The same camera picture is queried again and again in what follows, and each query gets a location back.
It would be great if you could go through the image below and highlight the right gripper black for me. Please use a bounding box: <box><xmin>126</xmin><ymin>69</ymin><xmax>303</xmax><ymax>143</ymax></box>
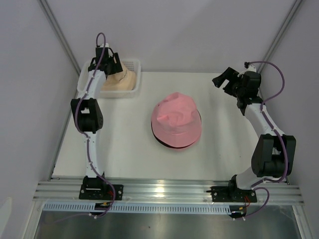
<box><xmin>212</xmin><ymin>67</ymin><xmax>245</xmax><ymax>98</ymax></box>

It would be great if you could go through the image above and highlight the cream bucket hat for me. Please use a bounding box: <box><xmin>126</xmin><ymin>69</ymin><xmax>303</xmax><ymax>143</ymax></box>
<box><xmin>101</xmin><ymin>62</ymin><xmax>137</xmax><ymax>91</ymax></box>

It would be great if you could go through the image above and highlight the black bucket hat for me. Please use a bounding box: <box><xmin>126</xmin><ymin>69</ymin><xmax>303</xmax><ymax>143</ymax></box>
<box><xmin>151</xmin><ymin>123</ymin><xmax>201</xmax><ymax>148</ymax></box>

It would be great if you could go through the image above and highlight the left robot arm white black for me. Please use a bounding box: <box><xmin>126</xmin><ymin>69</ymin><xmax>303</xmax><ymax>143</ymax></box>
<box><xmin>71</xmin><ymin>44</ymin><xmax>119</xmax><ymax>200</ymax></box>

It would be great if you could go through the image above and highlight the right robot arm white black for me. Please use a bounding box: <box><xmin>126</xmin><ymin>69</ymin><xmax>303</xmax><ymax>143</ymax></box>
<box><xmin>210</xmin><ymin>63</ymin><xmax>297</xmax><ymax>202</ymax></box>

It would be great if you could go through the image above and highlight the white plastic basket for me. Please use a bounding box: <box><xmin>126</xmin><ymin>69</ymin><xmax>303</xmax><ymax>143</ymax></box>
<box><xmin>89</xmin><ymin>59</ymin><xmax>141</xmax><ymax>99</ymax></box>

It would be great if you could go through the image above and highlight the left corner aluminium profile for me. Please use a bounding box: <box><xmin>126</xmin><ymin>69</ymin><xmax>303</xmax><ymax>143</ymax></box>
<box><xmin>37</xmin><ymin>0</ymin><xmax>81</xmax><ymax>76</ymax></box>

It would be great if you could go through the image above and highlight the corner aluminium profile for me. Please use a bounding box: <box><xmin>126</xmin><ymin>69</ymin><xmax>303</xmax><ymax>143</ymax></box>
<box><xmin>262</xmin><ymin>0</ymin><xmax>306</xmax><ymax>61</ymax></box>
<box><xmin>37</xmin><ymin>0</ymin><xmax>81</xmax><ymax>76</ymax></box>

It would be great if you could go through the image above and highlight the right corner aluminium profile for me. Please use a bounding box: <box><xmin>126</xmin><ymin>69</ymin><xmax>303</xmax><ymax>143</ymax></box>
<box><xmin>262</xmin><ymin>0</ymin><xmax>306</xmax><ymax>61</ymax></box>

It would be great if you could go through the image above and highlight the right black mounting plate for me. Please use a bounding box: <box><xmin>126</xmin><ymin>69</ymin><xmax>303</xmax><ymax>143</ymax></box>
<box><xmin>206</xmin><ymin>186</ymin><xmax>257</xmax><ymax>203</ymax></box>

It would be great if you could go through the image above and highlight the black mounting plate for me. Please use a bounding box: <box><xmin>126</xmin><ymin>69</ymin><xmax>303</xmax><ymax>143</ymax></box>
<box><xmin>206</xmin><ymin>186</ymin><xmax>257</xmax><ymax>203</ymax></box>
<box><xmin>79</xmin><ymin>184</ymin><xmax>124</xmax><ymax>201</ymax></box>

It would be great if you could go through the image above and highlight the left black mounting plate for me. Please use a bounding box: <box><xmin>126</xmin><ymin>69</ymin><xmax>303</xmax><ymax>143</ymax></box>
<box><xmin>79</xmin><ymin>184</ymin><xmax>124</xmax><ymax>201</ymax></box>

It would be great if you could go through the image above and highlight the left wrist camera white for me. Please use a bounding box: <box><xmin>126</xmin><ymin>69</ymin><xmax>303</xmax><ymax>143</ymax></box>
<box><xmin>95</xmin><ymin>43</ymin><xmax>114</xmax><ymax>58</ymax></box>

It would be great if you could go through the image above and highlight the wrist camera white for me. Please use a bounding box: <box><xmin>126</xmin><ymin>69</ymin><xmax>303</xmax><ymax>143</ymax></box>
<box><xmin>237</xmin><ymin>62</ymin><xmax>257</xmax><ymax>77</ymax></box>
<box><xmin>95</xmin><ymin>43</ymin><xmax>114</xmax><ymax>58</ymax></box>

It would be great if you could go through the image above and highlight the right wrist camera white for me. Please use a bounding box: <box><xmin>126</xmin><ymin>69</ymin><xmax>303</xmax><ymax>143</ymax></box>
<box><xmin>237</xmin><ymin>62</ymin><xmax>257</xmax><ymax>77</ymax></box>

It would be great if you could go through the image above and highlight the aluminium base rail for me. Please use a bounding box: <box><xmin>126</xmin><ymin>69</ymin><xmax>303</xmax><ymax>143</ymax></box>
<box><xmin>33</xmin><ymin>159</ymin><xmax>305</xmax><ymax>206</ymax></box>

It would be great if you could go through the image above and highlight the white slotted cable duct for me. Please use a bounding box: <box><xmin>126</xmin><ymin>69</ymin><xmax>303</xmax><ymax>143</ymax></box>
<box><xmin>43</xmin><ymin>202</ymin><xmax>231</xmax><ymax>215</ymax></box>

